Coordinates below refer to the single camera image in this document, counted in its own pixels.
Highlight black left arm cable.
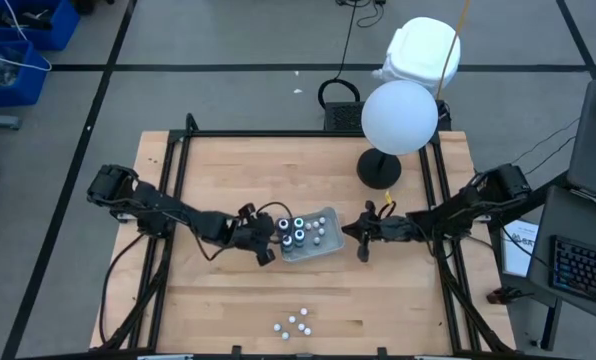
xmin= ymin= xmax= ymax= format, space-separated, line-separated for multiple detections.
xmin=99 ymin=232 xmax=147 ymax=347

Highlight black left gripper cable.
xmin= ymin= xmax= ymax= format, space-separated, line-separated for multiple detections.
xmin=254 ymin=200 xmax=295 ymax=221

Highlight white cable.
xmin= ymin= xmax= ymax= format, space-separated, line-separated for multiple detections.
xmin=0 ymin=0 xmax=53 ymax=72

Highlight white lidded bucket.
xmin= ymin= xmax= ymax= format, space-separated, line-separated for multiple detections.
xmin=371 ymin=16 xmax=463 ymax=99

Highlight black desk leg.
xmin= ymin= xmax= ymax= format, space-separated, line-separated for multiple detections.
xmin=536 ymin=298 xmax=563 ymax=351

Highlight grey flat panel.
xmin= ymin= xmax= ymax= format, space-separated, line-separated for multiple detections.
xmin=566 ymin=78 xmax=596 ymax=207

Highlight black hanging cable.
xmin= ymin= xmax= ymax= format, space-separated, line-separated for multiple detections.
xmin=335 ymin=0 xmax=388 ymax=29
xmin=317 ymin=0 xmax=362 ymax=110

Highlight white printed paper sheet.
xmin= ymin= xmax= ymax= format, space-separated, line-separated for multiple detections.
xmin=501 ymin=219 xmax=542 ymax=279

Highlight grey plastic tray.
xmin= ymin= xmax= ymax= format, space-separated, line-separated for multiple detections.
xmin=276 ymin=206 xmax=347 ymax=264

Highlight blue plastic storage bin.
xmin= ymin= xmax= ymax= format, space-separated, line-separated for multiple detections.
xmin=0 ymin=0 xmax=82 ymax=52
xmin=0 ymin=40 xmax=50 ymax=109

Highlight grey desk top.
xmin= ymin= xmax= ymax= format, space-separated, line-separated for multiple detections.
xmin=526 ymin=184 xmax=596 ymax=329

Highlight brown floor object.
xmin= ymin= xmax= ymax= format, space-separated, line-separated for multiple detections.
xmin=486 ymin=285 xmax=522 ymax=307

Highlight black tool parts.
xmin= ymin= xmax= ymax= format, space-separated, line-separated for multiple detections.
xmin=0 ymin=8 xmax=54 ymax=31

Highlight white globe lamp black base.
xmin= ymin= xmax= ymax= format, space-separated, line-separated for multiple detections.
xmin=356 ymin=79 xmax=440 ymax=191

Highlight thin black floor cable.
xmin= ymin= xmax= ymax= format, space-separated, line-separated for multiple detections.
xmin=512 ymin=117 xmax=582 ymax=165

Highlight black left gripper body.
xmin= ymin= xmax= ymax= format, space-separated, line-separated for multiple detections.
xmin=236 ymin=201 xmax=280 ymax=268

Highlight black floor object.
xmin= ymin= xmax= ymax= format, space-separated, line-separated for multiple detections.
xmin=71 ymin=0 xmax=115 ymax=15

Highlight black backlit keyboard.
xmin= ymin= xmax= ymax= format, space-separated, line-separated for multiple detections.
xmin=549 ymin=234 xmax=596 ymax=307

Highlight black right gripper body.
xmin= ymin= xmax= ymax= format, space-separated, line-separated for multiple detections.
xmin=357 ymin=200 xmax=415 ymax=264

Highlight black aluminium table frame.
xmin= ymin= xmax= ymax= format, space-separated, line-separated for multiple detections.
xmin=90 ymin=112 xmax=518 ymax=360

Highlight black vented box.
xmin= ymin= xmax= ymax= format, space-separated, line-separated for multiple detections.
xmin=322 ymin=99 xmax=452 ymax=133

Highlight yellow hanging cable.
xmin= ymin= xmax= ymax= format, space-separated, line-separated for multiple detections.
xmin=435 ymin=0 xmax=473 ymax=101

